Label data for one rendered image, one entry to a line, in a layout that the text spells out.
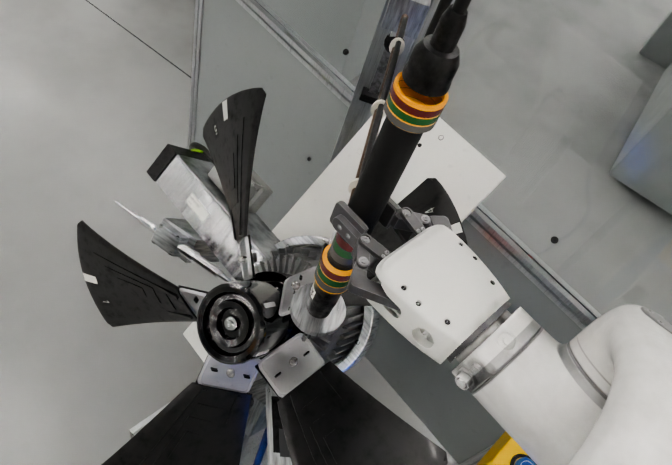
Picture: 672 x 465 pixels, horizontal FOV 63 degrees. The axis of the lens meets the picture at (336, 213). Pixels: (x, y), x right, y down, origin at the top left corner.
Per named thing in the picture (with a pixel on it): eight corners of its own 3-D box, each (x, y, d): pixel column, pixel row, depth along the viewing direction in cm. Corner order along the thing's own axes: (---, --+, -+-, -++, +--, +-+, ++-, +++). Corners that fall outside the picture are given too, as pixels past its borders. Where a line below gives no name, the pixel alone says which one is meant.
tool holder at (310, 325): (301, 267, 73) (317, 224, 65) (351, 284, 73) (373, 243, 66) (282, 326, 67) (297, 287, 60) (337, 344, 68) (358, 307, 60)
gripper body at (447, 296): (436, 391, 49) (352, 297, 52) (500, 329, 54) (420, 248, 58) (473, 357, 43) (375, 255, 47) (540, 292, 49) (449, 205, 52)
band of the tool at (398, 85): (387, 91, 45) (398, 63, 43) (436, 109, 45) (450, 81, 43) (378, 125, 42) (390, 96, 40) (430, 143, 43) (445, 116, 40)
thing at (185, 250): (248, 298, 97) (117, 207, 110) (253, 287, 96) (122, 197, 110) (241, 299, 95) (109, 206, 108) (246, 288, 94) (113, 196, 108)
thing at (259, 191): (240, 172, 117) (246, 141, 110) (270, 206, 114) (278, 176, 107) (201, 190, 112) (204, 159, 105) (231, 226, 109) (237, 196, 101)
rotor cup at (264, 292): (220, 312, 96) (169, 320, 84) (272, 252, 92) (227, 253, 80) (271, 377, 91) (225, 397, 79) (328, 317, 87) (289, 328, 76)
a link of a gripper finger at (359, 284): (354, 320, 47) (341, 264, 50) (435, 313, 50) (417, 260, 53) (358, 313, 46) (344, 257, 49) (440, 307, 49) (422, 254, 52)
